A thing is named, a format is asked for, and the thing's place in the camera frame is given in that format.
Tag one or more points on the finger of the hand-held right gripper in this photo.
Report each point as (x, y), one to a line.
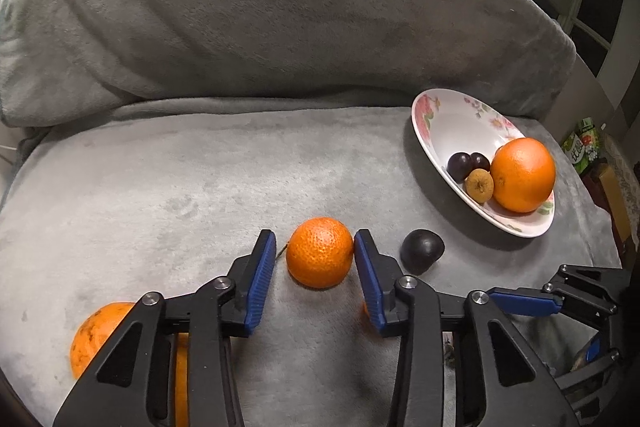
(525, 302)
(593, 351)

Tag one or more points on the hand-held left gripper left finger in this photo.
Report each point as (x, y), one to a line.
(260, 287)

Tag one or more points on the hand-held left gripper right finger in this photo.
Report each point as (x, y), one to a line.
(371, 282)

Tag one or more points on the bumpy mandarin orange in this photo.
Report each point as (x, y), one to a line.
(320, 252)

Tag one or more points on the dark purple plum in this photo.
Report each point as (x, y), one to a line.
(422, 252)

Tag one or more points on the small brown fruit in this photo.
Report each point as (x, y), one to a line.
(479, 184)
(450, 352)

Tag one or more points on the large smooth orange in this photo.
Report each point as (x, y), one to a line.
(522, 174)

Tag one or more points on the dark red plum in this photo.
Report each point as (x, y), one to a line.
(459, 164)
(481, 161)

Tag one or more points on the white floral plate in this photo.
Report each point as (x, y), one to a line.
(440, 127)

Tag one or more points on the spotted orange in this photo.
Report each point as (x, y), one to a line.
(95, 337)

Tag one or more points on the brown cardboard box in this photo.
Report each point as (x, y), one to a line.
(612, 197)

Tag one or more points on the grey fleece blanket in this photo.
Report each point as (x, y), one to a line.
(200, 157)

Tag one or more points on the green printed carton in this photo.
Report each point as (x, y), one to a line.
(575, 155)

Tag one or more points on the green printed bag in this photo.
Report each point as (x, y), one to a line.
(586, 128)

